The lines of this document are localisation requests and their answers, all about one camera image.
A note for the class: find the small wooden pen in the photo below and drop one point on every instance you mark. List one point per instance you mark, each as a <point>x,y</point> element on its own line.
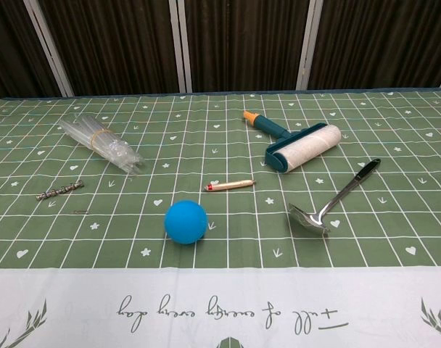
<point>229,185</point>

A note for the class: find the blue ball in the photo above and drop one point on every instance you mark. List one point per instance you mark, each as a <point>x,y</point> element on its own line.
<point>186,222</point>

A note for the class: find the teal lint roller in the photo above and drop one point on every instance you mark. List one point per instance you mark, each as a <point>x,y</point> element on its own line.
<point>300,148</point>

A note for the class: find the stainless steel ladle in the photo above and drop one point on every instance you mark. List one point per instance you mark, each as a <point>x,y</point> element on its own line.
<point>333,201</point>

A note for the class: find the green checkered tablecloth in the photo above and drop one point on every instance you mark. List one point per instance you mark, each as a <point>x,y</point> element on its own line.
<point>242,290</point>

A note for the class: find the clear plastic tube bundle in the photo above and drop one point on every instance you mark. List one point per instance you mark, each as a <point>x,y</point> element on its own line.
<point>101,145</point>

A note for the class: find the white folding screen frame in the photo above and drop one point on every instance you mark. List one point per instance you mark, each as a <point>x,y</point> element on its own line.
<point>182,47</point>

